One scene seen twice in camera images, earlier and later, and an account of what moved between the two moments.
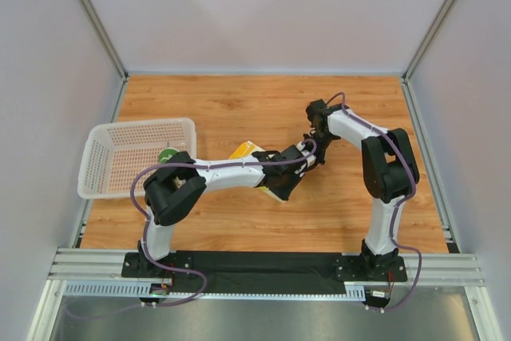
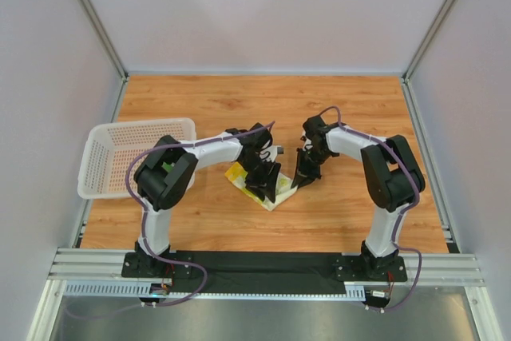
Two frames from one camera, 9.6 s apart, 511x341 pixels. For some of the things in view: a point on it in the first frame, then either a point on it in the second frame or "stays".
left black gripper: (301, 160) -> (258, 171)
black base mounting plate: (208, 272) stays
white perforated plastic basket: (112, 155) stays
